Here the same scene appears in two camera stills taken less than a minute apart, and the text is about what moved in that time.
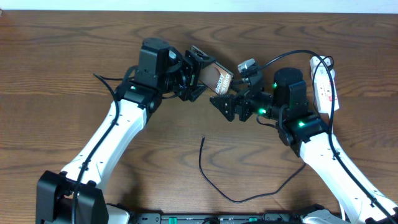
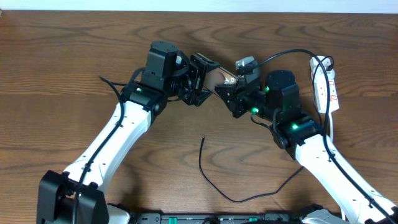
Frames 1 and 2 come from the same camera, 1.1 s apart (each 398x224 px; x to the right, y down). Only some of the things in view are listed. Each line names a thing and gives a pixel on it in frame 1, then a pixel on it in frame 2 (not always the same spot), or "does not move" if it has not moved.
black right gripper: x=231 y=99 -> x=236 y=96
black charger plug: x=330 y=67 does not move
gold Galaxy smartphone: x=216 y=78 does not move
